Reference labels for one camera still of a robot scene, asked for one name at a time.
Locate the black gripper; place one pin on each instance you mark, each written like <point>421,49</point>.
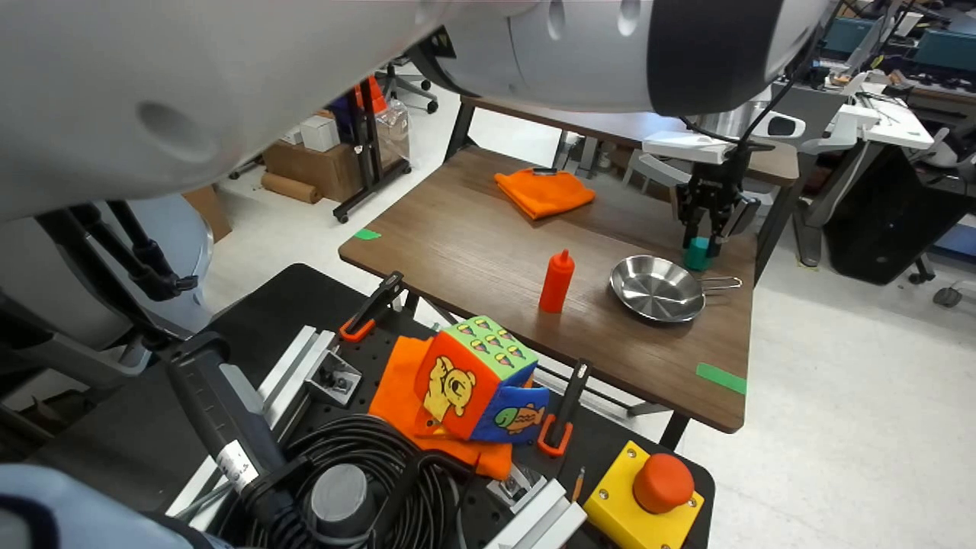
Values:
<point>717,185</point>

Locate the green cylinder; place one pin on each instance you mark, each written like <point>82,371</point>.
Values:
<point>696,253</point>

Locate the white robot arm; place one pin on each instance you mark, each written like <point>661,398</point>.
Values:
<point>308,80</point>

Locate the raised wooden shelf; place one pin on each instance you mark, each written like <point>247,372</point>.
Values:
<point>778,163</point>

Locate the green tape strip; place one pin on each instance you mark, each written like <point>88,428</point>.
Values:
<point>721,378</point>
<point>368,235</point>

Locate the orange squeeze bottle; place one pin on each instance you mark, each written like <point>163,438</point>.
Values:
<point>557,286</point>

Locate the folded orange cloth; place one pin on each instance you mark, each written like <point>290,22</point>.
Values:
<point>545,189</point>

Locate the white desk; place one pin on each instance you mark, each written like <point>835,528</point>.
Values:
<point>886,122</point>

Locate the colourful plush cube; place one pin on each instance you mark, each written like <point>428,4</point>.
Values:
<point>474,383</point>

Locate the yellow box red button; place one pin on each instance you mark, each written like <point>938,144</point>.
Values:
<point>641,498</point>

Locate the black tripod stand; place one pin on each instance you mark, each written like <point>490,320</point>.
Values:
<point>371,155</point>

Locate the crumpled orange cloth pile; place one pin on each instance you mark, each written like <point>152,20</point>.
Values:
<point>400,391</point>

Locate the large brown cardboard box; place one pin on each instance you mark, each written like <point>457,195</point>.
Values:
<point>315,169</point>

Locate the black robot mounting board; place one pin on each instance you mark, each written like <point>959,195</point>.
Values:
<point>275,307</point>

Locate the grey round knob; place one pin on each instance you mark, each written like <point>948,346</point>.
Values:
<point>341,494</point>

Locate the black pole silver band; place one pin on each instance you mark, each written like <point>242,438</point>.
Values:
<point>218,408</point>

